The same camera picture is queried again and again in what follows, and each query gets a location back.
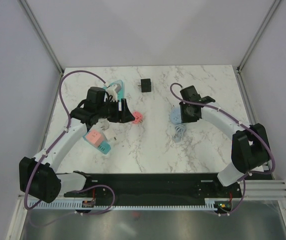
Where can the blue round power strip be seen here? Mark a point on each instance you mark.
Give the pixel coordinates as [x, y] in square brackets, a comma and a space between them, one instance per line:
[179, 127]

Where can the pink cube socket adapter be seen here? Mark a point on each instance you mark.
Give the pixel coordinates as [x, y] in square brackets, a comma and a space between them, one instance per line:
[94, 137]

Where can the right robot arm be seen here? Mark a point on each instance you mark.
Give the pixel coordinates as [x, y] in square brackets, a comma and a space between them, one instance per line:
[249, 143]

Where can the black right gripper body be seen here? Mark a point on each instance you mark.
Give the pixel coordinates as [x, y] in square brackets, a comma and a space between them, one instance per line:
[186, 116]

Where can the white charger adapter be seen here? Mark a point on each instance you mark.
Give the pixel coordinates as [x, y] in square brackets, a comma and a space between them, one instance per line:
[110, 135]

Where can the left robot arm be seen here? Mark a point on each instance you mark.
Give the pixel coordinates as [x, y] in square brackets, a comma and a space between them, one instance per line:
[38, 175]

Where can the black cube socket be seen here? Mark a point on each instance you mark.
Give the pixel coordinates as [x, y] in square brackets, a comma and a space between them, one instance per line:
[145, 85]

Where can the white slotted cable duct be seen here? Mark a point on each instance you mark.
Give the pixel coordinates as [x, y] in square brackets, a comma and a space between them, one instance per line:
[78, 204]

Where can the teal rectangular power strip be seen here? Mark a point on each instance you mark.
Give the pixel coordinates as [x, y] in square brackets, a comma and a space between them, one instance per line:
[104, 147]

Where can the teal triangular power strip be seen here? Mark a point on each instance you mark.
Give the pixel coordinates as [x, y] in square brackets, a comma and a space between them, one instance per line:
[121, 82]

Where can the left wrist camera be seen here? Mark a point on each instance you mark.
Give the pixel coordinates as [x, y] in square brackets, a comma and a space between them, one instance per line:
[115, 90]

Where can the coral square adapter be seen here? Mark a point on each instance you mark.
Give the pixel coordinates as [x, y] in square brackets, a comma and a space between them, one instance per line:
[138, 117]

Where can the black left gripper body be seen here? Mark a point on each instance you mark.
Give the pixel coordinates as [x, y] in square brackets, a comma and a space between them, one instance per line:
[112, 112]

